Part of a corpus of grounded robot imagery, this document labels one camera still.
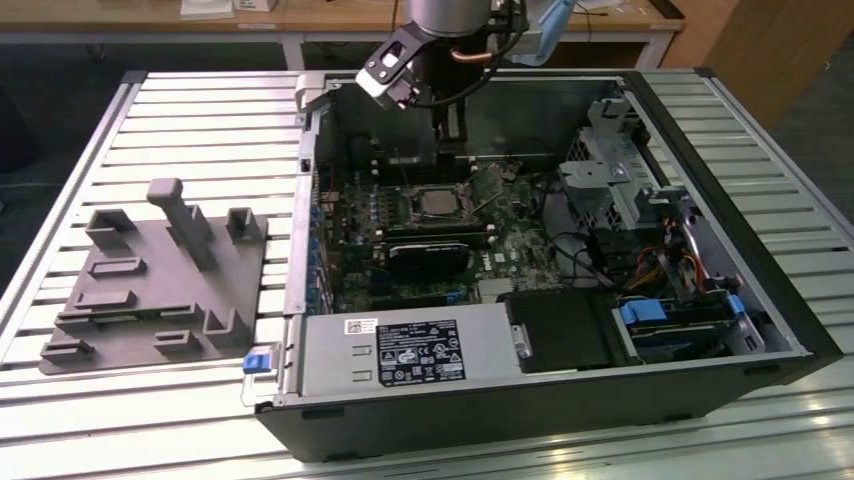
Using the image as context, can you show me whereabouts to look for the metal socket cover frame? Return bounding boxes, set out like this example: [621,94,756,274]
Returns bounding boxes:
[466,162,522,211]

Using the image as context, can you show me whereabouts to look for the silver square CPU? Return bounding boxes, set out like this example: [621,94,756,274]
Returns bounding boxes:
[414,187,470,214]

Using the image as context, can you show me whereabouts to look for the CPU socket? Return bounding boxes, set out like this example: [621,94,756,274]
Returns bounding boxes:
[405,184,481,224]

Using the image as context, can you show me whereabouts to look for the black RAM slot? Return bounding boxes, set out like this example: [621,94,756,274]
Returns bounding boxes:
[382,230,495,242]
[383,223,494,234]

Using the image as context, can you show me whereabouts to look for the wooden desk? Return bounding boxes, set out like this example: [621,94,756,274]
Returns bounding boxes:
[0,0,686,71]

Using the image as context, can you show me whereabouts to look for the grey metal drive cage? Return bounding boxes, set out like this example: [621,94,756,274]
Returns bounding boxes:
[556,124,670,232]

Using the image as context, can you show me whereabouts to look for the green motherboard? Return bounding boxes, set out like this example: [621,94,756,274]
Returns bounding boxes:
[317,158,577,317]

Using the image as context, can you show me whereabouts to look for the black graphics card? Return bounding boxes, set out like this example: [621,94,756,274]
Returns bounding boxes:
[382,239,477,279]

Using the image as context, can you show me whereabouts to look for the small silver heat sink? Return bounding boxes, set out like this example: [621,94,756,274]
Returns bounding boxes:
[475,278,513,302]

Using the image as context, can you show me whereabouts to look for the wooden cabinet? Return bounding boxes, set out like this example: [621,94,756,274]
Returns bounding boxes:
[704,0,854,129]

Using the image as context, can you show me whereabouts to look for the black plastic fan shroud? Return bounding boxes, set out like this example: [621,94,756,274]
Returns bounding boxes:
[497,288,626,374]

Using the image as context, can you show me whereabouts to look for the silver power supply unit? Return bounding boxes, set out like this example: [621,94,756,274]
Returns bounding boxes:
[293,304,530,402]

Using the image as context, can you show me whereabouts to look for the hard disk in blue carrier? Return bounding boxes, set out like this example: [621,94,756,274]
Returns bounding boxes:
[617,295,744,364]

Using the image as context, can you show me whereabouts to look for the grey plastic parts rack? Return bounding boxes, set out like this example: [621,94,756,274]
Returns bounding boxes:
[39,177,273,376]

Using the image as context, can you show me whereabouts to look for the blue case latch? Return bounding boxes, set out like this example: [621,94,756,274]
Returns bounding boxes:
[242,349,279,374]

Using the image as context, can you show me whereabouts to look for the black open PC case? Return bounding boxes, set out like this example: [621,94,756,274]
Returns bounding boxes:
[253,68,844,464]

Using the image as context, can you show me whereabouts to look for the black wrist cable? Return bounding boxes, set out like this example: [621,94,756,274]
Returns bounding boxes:
[410,0,530,109]

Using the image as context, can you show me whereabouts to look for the pale blue wrist mount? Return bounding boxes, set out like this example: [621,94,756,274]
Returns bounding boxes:
[516,0,577,67]

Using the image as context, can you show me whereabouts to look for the thin wire locking lever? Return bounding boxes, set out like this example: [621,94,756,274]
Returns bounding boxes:
[474,187,513,213]

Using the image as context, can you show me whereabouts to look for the grey plastic bay bracket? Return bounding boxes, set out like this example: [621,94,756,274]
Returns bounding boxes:
[586,97,633,128]

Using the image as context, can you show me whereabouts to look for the black wire bundle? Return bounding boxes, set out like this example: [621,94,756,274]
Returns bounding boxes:
[544,189,640,292]

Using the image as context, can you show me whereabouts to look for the orange yellow wire bundle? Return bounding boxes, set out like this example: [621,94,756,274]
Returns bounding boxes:
[633,243,710,294]

